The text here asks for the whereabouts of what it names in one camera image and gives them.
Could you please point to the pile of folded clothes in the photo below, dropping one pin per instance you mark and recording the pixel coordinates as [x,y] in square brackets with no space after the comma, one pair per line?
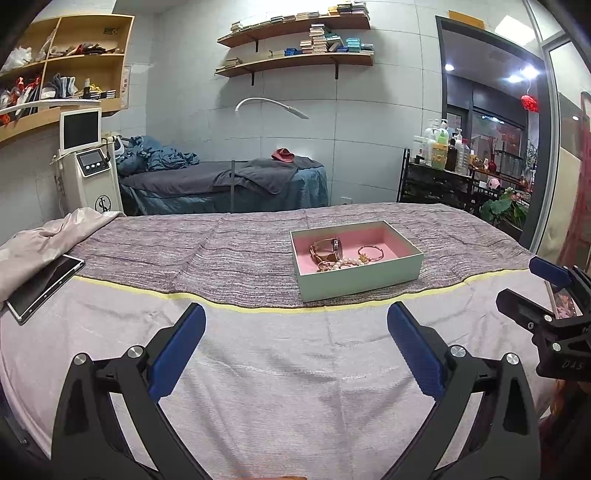
[62,85]

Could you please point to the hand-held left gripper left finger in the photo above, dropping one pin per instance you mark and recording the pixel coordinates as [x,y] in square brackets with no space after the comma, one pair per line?
[178,350]

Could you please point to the red hanging ornament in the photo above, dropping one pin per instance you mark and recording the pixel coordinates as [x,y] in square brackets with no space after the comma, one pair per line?
[531,102]

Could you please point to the white beauty machine with screen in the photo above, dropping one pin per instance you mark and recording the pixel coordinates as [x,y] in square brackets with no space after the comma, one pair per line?
[92,184]

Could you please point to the green potted plant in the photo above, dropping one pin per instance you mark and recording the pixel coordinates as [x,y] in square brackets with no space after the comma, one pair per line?
[503,207]

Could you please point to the red vase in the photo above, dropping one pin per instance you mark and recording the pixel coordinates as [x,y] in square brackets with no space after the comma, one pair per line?
[491,164]

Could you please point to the person's right forearm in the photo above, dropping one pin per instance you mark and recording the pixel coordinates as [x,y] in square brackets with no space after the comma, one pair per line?
[572,438]

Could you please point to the crumpled blue blanket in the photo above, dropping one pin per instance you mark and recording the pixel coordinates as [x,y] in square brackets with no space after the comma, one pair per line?
[161,159]

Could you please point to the jewelry box with pink lining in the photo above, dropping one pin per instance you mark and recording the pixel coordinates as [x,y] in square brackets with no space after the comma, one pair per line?
[360,281]

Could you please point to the row of small boxes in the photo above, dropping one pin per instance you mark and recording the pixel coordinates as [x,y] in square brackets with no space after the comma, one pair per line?
[300,16]

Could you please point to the rose gold bangle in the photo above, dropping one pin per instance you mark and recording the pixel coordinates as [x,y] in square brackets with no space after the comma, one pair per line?
[382,253]

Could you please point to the tablet computer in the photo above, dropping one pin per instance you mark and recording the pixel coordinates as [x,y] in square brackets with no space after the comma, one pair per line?
[41,286]

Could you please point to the white arc floor lamp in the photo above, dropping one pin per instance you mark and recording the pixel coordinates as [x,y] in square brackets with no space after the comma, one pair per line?
[277,102]
[37,105]

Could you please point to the wall poster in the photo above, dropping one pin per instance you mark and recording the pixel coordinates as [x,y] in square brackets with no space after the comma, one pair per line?
[127,87]

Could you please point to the pink satin cloth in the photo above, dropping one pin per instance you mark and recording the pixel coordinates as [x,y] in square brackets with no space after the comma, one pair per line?
[46,240]

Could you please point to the pink round ornament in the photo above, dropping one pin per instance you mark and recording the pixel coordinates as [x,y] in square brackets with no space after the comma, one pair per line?
[493,183]

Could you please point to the striped purple grey blanket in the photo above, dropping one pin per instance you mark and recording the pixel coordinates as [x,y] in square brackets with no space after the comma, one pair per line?
[231,249]

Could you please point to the pale sheet with yellow trim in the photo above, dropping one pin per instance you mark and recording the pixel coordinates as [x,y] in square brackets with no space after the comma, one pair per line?
[286,369]

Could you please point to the wooden wall cabinet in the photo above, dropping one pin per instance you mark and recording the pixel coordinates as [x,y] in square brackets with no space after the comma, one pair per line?
[122,46]

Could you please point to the group of bottles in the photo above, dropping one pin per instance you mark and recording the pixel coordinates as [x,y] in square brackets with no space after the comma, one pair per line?
[443,147]

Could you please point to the black trolley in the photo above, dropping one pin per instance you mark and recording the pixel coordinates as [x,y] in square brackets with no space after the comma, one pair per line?
[434,189]

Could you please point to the red cloth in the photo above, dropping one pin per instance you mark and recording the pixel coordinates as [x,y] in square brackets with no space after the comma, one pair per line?
[282,155]

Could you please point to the white plastic bag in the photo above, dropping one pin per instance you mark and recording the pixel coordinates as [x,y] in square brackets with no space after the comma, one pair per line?
[18,57]

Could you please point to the white machine handpiece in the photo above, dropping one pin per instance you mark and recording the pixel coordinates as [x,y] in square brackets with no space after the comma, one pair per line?
[117,145]

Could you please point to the wooden wall shelf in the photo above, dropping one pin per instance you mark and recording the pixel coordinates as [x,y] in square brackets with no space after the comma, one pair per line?
[295,62]
[295,28]

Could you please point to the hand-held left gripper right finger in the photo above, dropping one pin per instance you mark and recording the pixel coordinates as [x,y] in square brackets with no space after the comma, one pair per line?
[415,350]

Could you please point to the massage bed with blue cover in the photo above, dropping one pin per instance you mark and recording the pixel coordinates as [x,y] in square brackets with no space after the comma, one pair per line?
[277,194]

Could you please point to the wall shelves with books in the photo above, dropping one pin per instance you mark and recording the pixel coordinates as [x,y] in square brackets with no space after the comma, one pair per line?
[323,46]

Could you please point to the dark grey towel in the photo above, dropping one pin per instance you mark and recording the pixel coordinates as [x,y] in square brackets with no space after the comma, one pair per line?
[258,175]

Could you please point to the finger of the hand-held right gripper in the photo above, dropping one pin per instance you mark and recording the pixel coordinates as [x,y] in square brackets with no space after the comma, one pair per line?
[521,308]
[549,272]

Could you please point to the dark door frame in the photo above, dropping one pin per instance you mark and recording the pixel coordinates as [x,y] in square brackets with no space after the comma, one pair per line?
[441,92]

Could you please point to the rose gold wristwatch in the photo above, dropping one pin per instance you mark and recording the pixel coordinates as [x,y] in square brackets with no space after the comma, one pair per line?
[323,251]

